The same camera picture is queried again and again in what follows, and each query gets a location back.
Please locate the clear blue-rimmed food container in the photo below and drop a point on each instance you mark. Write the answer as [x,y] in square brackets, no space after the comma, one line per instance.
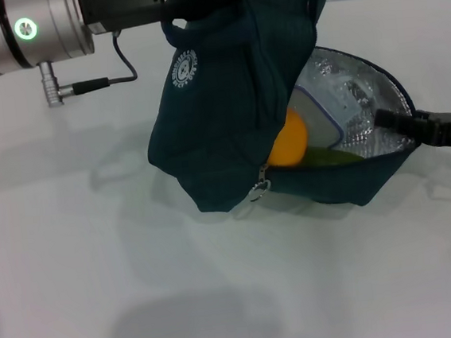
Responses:
[316,120]

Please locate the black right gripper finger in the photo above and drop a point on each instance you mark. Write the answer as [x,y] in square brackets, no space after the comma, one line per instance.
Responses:
[425,127]

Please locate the orange pear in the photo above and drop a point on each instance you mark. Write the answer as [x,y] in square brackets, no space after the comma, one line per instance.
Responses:
[289,143]

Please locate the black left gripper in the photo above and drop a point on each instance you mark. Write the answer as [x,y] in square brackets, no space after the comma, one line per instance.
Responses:
[153,4]

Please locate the dark teal lunch bag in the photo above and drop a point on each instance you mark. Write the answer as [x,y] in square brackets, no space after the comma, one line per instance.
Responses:
[224,117]

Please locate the green cucumber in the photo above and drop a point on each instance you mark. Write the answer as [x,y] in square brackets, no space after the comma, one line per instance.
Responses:
[328,159]

